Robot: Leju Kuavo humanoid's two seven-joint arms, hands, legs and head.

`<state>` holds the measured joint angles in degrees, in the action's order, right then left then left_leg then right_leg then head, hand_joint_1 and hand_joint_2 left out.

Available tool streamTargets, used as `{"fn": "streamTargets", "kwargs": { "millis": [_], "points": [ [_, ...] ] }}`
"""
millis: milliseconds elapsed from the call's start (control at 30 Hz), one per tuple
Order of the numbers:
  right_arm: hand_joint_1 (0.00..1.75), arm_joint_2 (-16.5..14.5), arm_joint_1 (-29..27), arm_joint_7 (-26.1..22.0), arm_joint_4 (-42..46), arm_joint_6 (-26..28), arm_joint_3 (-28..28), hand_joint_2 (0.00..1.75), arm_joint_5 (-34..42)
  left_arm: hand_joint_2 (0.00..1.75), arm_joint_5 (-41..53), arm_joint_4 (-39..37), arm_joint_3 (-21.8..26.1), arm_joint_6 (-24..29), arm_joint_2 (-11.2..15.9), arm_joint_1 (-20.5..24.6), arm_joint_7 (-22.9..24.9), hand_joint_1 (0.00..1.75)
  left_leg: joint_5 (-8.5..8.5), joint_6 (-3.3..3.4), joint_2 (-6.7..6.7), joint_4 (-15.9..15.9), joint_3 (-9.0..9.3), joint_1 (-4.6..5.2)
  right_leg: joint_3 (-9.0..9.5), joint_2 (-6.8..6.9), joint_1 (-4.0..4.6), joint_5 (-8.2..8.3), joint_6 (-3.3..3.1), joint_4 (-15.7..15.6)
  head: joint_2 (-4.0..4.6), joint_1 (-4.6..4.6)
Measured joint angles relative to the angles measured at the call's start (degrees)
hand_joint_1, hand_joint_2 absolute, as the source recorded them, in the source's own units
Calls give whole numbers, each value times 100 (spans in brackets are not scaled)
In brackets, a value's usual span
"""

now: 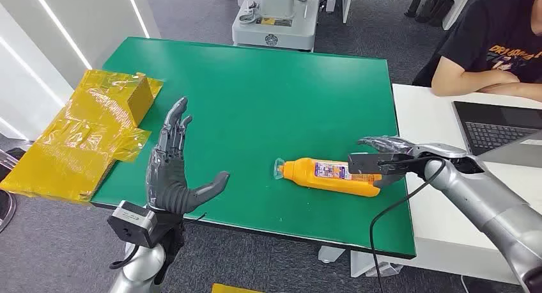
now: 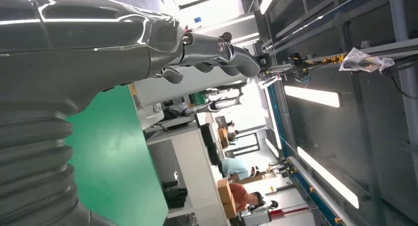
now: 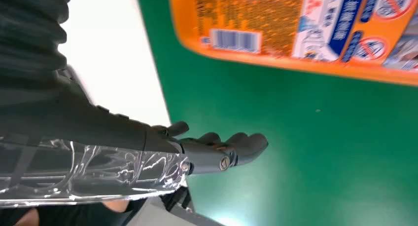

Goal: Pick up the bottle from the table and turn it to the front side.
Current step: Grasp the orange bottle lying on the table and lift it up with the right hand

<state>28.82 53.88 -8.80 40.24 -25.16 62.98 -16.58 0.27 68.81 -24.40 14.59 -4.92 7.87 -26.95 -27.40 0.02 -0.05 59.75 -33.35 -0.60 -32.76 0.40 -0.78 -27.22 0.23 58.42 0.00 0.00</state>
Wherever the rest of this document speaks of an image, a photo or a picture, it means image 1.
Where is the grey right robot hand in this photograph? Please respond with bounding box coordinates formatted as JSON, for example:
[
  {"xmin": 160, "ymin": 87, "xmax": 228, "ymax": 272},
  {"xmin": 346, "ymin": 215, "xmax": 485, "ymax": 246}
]
[{"xmin": 357, "ymin": 136, "xmax": 424, "ymax": 189}]

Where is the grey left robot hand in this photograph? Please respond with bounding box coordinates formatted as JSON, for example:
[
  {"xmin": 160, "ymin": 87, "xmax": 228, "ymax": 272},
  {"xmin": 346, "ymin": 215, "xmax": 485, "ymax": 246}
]
[{"xmin": 145, "ymin": 97, "xmax": 231, "ymax": 216}]

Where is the orange detergent bottle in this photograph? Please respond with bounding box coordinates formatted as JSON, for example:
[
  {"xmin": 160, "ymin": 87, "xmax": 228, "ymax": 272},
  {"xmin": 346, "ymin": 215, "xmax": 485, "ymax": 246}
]
[{"xmin": 273, "ymin": 157, "xmax": 383, "ymax": 198}]

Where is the yellow taped cardboard box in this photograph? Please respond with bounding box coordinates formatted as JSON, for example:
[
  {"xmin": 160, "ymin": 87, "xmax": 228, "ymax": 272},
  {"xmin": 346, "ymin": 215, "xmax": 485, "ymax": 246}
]
[{"xmin": 0, "ymin": 68, "xmax": 164, "ymax": 203}]

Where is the grey laptop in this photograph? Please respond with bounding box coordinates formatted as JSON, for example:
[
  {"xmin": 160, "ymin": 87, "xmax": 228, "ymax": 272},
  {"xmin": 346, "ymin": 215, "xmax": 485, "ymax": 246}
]
[{"xmin": 451, "ymin": 100, "xmax": 542, "ymax": 170}]

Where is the yellow flat object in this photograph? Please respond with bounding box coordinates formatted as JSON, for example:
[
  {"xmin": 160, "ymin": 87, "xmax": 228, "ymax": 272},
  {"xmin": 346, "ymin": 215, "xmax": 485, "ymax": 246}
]
[{"xmin": 212, "ymin": 283, "xmax": 263, "ymax": 293}]

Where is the white under-desk panel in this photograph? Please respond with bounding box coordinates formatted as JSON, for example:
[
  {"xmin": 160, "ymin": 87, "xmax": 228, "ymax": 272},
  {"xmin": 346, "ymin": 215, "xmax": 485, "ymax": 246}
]
[{"xmin": 350, "ymin": 250, "xmax": 404, "ymax": 278}]

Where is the white table foot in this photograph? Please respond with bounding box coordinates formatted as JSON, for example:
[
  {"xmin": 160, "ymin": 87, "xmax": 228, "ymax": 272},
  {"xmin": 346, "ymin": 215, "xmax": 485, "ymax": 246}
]
[{"xmin": 318, "ymin": 245, "xmax": 346, "ymax": 264}]

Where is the person's right hand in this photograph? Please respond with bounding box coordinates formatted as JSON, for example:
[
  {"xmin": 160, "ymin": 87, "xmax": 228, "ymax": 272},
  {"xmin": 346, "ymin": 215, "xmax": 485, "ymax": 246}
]
[{"xmin": 489, "ymin": 70, "xmax": 521, "ymax": 87}]

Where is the slim black boot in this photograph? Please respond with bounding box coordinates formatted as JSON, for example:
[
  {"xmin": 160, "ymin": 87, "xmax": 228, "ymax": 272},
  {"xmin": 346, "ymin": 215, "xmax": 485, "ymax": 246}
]
[{"xmin": 404, "ymin": 0, "xmax": 423, "ymax": 19}]

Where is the wide black boot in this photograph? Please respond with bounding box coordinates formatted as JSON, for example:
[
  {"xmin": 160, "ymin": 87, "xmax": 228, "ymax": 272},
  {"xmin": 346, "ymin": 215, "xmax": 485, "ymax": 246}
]
[{"xmin": 415, "ymin": 0, "xmax": 456, "ymax": 28}]

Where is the white furniture leg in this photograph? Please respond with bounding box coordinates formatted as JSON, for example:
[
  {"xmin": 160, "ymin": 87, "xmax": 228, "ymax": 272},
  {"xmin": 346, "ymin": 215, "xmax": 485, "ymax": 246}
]
[{"xmin": 341, "ymin": 0, "xmax": 355, "ymax": 24}]

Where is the person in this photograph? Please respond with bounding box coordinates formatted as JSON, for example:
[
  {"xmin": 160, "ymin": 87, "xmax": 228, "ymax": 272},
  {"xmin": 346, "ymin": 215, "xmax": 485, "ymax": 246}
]
[{"xmin": 412, "ymin": 0, "xmax": 542, "ymax": 102}]

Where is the white furniture panel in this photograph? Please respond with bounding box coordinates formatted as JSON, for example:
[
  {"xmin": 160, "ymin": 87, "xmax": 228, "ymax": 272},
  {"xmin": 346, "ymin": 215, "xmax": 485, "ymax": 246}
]
[{"xmin": 442, "ymin": 0, "xmax": 488, "ymax": 31}]

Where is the white grey machine base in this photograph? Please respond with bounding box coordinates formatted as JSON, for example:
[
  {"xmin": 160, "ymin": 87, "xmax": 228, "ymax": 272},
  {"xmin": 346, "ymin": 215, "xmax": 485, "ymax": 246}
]
[{"xmin": 231, "ymin": 0, "xmax": 323, "ymax": 53}]

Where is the round metal stand base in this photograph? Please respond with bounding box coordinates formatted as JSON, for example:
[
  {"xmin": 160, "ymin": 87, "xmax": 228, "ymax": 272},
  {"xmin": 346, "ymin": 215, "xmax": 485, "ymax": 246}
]
[{"xmin": 0, "ymin": 189, "xmax": 17, "ymax": 233}]

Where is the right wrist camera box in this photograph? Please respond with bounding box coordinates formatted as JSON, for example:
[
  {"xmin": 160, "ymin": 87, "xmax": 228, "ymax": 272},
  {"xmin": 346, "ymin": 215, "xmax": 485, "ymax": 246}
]
[{"xmin": 348, "ymin": 152, "xmax": 408, "ymax": 176}]

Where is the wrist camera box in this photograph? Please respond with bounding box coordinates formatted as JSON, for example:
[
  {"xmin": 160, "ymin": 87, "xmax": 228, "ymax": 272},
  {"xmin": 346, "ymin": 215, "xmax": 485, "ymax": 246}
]
[
  {"xmin": 106, "ymin": 200, "xmax": 159, "ymax": 249},
  {"xmin": 348, "ymin": 152, "xmax": 408, "ymax": 176}
]

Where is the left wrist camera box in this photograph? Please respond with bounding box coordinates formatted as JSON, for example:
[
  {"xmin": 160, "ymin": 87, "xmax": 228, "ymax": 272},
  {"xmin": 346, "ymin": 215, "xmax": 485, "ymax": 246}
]
[{"xmin": 106, "ymin": 200, "xmax": 159, "ymax": 249}]

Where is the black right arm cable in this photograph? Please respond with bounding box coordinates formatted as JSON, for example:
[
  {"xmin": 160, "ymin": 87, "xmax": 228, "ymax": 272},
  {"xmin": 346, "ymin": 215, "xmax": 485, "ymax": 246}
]
[{"xmin": 369, "ymin": 156, "xmax": 447, "ymax": 293}]

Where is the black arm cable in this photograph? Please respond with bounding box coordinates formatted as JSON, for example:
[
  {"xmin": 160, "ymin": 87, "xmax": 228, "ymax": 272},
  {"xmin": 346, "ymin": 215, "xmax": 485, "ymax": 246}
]
[
  {"xmin": 369, "ymin": 156, "xmax": 447, "ymax": 293},
  {"xmin": 109, "ymin": 243, "xmax": 141, "ymax": 271}
]

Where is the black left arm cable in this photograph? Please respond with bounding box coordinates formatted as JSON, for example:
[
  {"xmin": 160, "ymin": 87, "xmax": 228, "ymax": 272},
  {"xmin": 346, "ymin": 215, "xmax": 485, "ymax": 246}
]
[{"xmin": 109, "ymin": 243, "xmax": 141, "ymax": 271}]

